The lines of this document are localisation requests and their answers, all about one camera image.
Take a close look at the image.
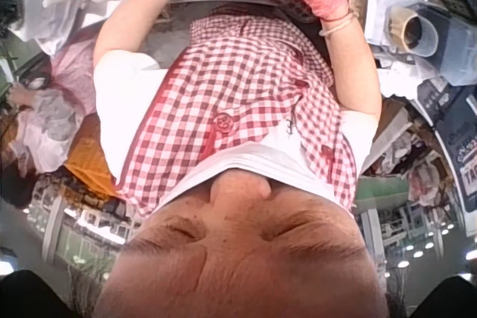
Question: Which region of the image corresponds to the small dark printed box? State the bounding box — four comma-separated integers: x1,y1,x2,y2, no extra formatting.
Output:
416,78,464,122

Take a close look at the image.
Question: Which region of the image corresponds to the dark blue printed carton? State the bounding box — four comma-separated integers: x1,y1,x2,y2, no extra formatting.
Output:
435,95,477,218

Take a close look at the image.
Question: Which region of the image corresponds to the blue grey plastic box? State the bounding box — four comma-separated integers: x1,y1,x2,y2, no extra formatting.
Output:
420,7,477,88

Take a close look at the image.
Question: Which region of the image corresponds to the beige bangle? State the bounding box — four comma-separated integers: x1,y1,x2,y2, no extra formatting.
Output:
318,16,359,37

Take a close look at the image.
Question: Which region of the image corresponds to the brown tape roll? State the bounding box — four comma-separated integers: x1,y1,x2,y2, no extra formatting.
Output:
387,7,424,53

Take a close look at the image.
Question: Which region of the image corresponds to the heap of clear plastic bags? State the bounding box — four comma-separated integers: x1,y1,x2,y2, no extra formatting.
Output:
16,89,87,176

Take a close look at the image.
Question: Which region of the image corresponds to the pink plastic bag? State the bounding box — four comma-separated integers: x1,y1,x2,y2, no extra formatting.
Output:
48,33,102,118

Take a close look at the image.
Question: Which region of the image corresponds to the red string bracelet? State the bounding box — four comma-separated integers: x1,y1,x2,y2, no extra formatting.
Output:
319,7,359,23

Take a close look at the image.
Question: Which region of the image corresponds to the cluttered shelf of goods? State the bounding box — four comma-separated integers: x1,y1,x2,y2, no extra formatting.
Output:
359,107,463,207

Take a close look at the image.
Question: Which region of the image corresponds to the orange plastic crate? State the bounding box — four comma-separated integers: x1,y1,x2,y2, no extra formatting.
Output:
63,120,121,200

